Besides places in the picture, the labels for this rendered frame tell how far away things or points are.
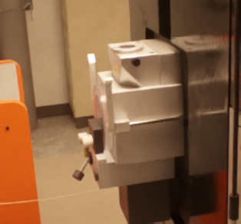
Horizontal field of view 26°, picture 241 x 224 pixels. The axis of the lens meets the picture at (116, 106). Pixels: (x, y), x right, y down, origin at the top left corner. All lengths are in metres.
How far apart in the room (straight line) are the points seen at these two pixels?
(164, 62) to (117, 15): 3.16
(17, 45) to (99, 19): 0.62
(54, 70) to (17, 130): 3.16
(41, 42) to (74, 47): 0.43
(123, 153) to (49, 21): 3.48
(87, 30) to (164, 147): 3.13
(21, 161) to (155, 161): 0.43
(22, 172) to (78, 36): 2.75
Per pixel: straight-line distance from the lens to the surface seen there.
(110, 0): 3.77
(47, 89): 4.22
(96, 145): 0.68
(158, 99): 0.64
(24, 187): 1.09
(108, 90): 0.62
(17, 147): 1.05
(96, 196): 1.52
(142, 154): 0.66
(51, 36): 4.13
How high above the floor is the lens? 1.44
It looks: 19 degrees down
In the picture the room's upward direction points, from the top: 3 degrees counter-clockwise
